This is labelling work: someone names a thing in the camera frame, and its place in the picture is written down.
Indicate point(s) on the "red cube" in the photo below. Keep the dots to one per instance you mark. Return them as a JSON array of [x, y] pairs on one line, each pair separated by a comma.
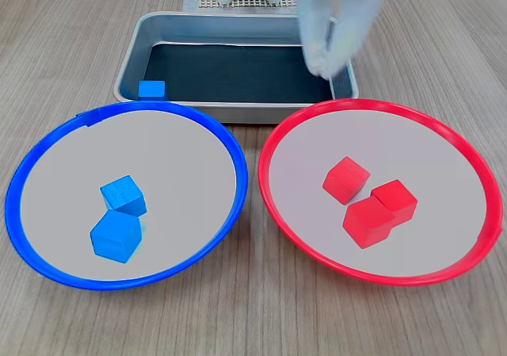
[[345, 178], [368, 223], [398, 201]]

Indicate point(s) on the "blue cube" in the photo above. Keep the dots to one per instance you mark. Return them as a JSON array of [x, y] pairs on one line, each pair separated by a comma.
[[123, 195], [151, 89], [116, 237]]

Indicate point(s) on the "black tray mat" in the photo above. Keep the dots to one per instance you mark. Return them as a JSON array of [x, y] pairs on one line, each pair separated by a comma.
[[237, 74]]

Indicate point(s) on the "steel tray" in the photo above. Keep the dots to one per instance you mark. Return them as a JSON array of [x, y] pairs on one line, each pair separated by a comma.
[[178, 25]]

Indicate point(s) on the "white plate red rim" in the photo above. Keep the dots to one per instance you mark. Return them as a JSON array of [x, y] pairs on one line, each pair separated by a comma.
[[435, 165]]

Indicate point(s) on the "white plate blue rim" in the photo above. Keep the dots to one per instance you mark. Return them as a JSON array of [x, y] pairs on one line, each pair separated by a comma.
[[178, 165]]

